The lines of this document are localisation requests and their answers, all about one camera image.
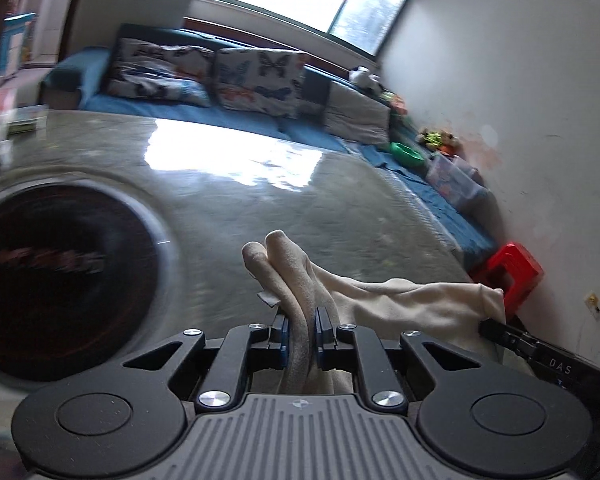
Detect flat butterfly print pillow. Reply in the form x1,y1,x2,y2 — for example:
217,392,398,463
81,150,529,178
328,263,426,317
105,37,216,108

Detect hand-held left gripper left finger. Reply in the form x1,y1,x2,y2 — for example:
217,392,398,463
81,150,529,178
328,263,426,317
121,312,291,411

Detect clear plastic case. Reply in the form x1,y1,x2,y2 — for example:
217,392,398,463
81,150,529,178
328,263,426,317
9,105,50,135

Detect orange and green toy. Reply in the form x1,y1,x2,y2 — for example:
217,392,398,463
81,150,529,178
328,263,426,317
380,91,408,113

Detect blue sofa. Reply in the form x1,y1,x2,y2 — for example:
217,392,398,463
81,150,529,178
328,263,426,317
40,22,498,271

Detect blue and white carton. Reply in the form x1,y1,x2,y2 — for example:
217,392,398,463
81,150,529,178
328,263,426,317
0,12,38,76

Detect clear plastic storage box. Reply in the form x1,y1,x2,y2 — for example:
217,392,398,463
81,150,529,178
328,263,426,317
425,152,486,211

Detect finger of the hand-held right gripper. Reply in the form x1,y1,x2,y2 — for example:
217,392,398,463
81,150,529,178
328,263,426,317
477,319,546,366

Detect yellow and brown plush toys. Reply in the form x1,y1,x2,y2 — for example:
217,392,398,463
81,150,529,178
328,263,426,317
417,129,463,156

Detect brown wooden door frame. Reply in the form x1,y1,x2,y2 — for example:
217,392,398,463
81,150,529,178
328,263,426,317
50,0,98,68

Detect square butterfly print pillow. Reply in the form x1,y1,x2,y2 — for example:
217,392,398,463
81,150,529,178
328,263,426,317
212,47,308,120

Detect grey cushion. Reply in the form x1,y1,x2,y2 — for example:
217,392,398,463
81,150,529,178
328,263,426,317
320,81,393,147

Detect white plush toy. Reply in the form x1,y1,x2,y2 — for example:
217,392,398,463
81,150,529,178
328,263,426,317
349,66,382,92

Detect red plastic stool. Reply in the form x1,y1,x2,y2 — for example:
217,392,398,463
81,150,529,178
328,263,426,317
470,242,545,313

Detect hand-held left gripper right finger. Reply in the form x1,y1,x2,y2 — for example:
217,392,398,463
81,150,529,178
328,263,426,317
314,306,483,411

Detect round black induction cooktop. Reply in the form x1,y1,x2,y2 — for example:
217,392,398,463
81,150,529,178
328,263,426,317
0,172,173,386

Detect green bowl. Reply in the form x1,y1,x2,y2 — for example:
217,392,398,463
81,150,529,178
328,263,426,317
389,141,426,168

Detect cream shirt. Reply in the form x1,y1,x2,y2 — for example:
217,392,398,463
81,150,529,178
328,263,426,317
242,229,536,396

